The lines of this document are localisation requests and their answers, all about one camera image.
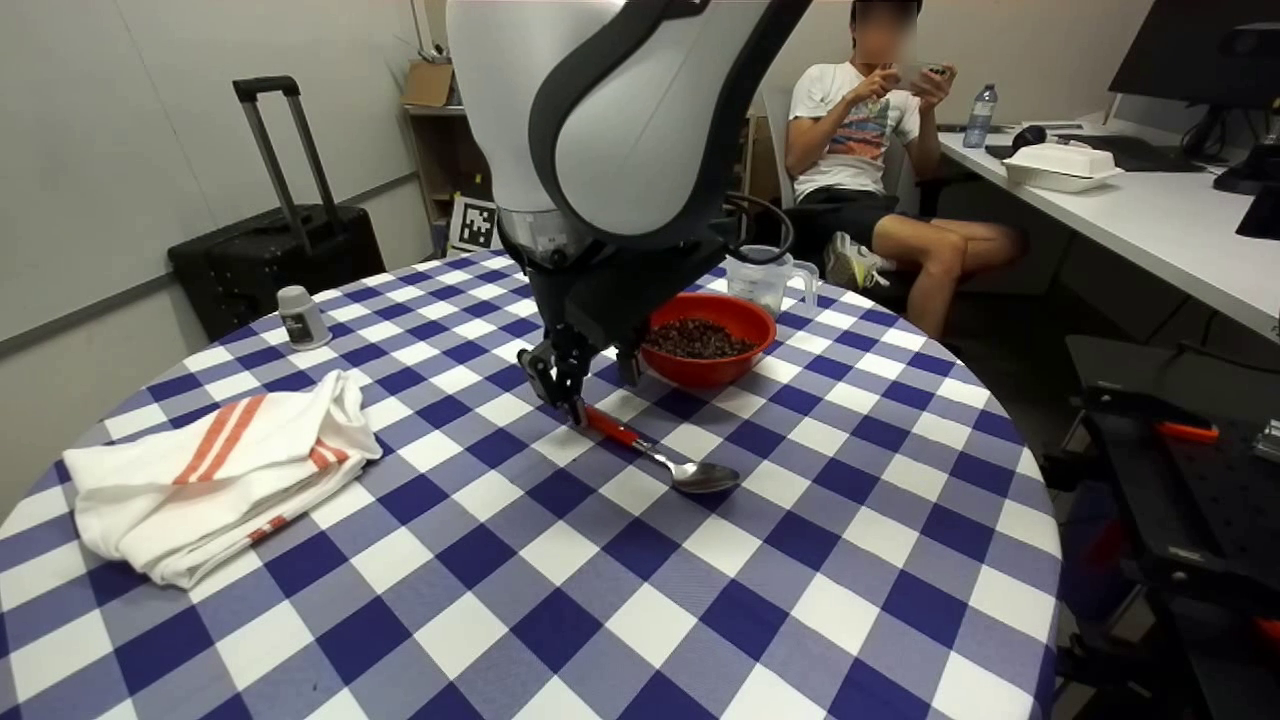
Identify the heap of dark beans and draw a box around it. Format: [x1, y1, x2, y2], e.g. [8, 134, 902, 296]
[645, 318, 759, 361]

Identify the cardboard box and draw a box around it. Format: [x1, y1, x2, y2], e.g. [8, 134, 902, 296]
[402, 60, 458, 109]

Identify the white foam takeaway box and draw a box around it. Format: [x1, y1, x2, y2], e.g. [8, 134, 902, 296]
[1001, 142, 1126, 195]

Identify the person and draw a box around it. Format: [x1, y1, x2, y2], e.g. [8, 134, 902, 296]
[784, 0, 1027, 342]

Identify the wooden shelf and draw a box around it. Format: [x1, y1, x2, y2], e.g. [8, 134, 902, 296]
[403, 100, 497, 253]

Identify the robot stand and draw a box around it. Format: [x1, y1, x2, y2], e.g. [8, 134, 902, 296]
[1060, 334, 1280, 720]

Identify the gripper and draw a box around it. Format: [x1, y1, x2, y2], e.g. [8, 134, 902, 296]
[497, 230, 731, 428]

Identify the black suitcase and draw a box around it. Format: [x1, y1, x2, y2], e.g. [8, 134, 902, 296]
[166, 76, 388, 344]

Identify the small grey white shaker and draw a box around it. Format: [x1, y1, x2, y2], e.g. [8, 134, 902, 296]
[276, 285, 333, 352]

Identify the red handled metal spoon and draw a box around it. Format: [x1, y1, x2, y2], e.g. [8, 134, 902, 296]
[583, 404, 742, 495]

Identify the red bowl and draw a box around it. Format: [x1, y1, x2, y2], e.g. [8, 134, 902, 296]
[640, 292, 779, 390]

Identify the monitor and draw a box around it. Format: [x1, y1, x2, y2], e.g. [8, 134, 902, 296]
[1107, 0, 1280, 113]

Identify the white towel with orange stripes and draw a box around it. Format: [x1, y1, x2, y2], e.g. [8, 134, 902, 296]
[62, 369, 384, 590]

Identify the office chair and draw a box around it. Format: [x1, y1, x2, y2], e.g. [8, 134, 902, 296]
[758, 84, 926, 301]

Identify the white desk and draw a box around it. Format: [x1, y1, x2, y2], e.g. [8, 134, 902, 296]
[934, 118, 1280, 343]

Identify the clear water bottle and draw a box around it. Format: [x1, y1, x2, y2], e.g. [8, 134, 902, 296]
[963, 83, 1000, 150]

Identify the blue white checked tablecloth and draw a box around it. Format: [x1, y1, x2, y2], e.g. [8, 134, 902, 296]
[0, 248, 1064, 720]

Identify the clear plastic measuring jug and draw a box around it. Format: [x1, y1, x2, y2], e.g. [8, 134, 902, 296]
[724, 245, 822, 320]

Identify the black white marker board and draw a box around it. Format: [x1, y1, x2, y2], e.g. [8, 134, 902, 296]
[447, 195, 501, 257]

